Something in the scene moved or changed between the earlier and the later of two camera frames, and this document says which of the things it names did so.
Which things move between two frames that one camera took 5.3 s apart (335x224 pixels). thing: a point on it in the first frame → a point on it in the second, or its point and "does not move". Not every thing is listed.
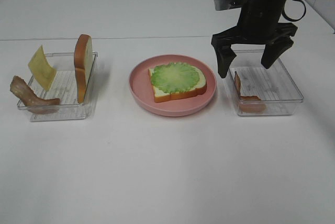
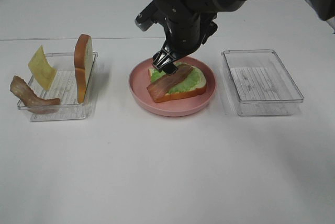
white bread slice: x=83 y=56 does not move
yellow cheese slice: x=43 y=71 does not move
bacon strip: x=248 y=103 → x=158 y=88
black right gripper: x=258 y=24 → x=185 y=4
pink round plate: x=141 y=89 does not move
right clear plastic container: x=258 y=91 does not move
